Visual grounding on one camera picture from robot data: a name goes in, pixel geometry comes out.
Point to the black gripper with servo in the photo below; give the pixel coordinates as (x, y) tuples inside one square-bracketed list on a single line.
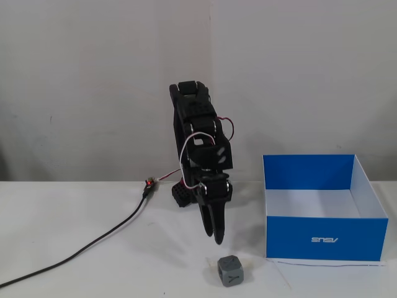
[(214, 189)]

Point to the gray lettered cube block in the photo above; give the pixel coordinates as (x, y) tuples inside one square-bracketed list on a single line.
[(230, 270)]

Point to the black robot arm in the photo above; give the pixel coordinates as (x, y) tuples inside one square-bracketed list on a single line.
[(198, 108)]

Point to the blue and white cardboard box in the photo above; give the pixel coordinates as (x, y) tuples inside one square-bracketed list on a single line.
[(325, 236)]

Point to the small controller board red LED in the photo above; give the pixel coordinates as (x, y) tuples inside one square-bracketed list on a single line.
[(149, 185)]

